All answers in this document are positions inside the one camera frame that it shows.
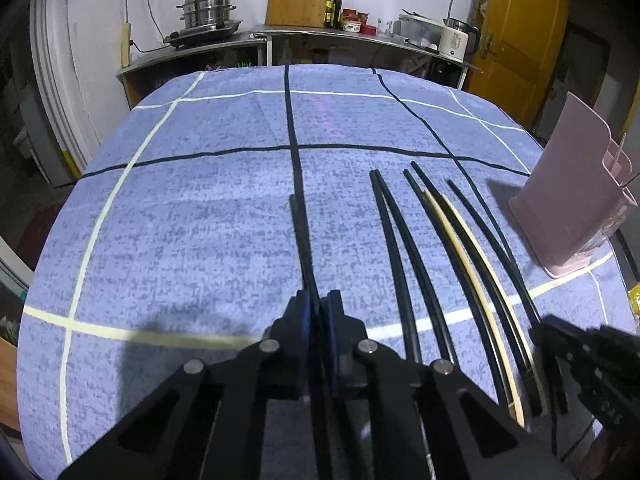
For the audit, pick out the steel steamer pot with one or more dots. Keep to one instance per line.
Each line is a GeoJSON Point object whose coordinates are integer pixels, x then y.
{"type": "Point", "coordinates": [207, 10]}

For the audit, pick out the white electric kettle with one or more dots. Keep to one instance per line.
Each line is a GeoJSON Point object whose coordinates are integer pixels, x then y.
{"type": "Point", "coordinates": [455, 40]}

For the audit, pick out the yellow wooden door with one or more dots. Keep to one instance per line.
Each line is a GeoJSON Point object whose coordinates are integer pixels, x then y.
{"type": "Point", "coordinates": [520, 35]}

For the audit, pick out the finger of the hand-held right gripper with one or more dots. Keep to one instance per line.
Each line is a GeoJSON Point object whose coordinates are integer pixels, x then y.
{"type": "Point", "coordinates": [554, 345]}

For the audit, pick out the cream power strip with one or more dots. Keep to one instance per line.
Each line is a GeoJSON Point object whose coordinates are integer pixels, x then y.
{"type": "Point", "coordinates": [126, 45]}

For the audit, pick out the pink plastic utensil holder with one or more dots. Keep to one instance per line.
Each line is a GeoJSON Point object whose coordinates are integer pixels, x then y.
{"type": "Point", "coordinates": [565, 210]}

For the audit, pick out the blue checked tablecloth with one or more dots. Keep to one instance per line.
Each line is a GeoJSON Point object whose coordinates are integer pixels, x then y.
{"type": "Point", "coordinates": [200, 220]}

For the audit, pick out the dark oil bottle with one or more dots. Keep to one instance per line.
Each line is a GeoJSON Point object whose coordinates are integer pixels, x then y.
{"type": "Point", "coordinates": [329, 10]}
{"type": "Point", "coordinates": [338, 10]}

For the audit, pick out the steel counter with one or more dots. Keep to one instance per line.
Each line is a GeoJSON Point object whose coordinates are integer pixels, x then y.
{"type": "Point", "coordinates": [300, 36]}

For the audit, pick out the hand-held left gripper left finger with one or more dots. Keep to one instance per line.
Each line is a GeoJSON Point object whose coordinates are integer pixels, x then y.
{"type": "Point", "coordinates": [302, 312]}

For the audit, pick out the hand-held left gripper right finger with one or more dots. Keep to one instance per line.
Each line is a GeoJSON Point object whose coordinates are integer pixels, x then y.
{"type": "Point", "coordinates": [332, 315]}

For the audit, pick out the white door frame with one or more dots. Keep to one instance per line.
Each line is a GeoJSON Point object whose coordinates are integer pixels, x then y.
{"type": "Point", "coordinates": [60, 85]}

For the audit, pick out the cream chopstick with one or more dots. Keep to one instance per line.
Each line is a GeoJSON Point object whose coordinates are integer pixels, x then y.
{"type": "Point", "coordinates": [518, 410]}
{"type": "Point", "coordinates": [500, 290]}

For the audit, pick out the yellow object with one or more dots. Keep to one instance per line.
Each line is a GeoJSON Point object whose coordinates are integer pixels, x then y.
{"type": "Point", "coordinates": [636, 300]}

